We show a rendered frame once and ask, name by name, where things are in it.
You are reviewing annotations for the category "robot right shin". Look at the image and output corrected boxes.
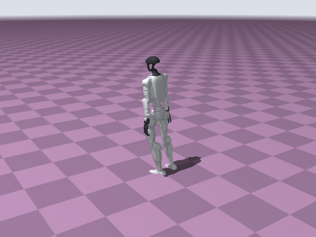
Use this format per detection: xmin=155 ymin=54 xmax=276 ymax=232
xmin=163 ymin=136 xmax=173 ymax=165

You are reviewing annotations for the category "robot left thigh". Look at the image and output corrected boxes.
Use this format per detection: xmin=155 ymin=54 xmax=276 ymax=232
xmin=146 ymin=115 xmax=161 ymax=151

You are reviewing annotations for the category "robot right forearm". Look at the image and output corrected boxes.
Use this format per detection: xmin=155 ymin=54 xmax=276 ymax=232
xmin=163 ymin=93 xmax=168 ymax=111

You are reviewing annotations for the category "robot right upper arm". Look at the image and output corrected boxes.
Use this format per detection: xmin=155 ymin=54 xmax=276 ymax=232
xmin=163 ymin=74 xmax=168 ymax=95

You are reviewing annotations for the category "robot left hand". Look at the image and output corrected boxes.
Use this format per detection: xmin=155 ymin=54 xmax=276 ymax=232
xmin=144 ymin=118 xmax=150 ymax=136

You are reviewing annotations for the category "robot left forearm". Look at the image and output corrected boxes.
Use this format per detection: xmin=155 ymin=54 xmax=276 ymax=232
xmin=142 ymin=99 xmax=151 ymax=122

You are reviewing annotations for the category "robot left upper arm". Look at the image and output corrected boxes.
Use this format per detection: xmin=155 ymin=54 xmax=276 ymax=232
xmin=142 ymin=78 xmax=151 ymax=104

